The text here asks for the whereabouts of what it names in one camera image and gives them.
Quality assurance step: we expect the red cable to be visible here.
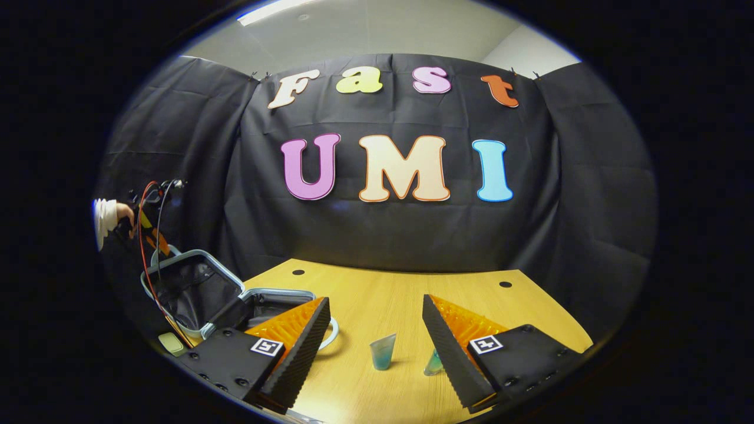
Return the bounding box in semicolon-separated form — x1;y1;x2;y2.
137;181;195;349

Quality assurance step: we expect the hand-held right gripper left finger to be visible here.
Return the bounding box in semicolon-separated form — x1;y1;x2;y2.
176;296;332;414

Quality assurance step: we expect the white blue skincare tube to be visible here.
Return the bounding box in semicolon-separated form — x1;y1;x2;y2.
369;333;397;371

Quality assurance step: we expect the pale green flat pad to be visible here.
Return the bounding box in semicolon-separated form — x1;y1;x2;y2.
158;332;186;357

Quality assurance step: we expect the light blue suitcase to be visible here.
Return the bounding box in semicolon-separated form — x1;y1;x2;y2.
140;244;340;354

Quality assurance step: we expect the black backdrop cloth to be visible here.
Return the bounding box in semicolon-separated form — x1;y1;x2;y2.
97;53;657;354

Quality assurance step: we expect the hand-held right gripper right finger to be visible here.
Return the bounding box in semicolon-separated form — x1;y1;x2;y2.
421;294;594;414

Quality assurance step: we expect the black cable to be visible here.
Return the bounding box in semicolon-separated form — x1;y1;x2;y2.
155;180;177;277

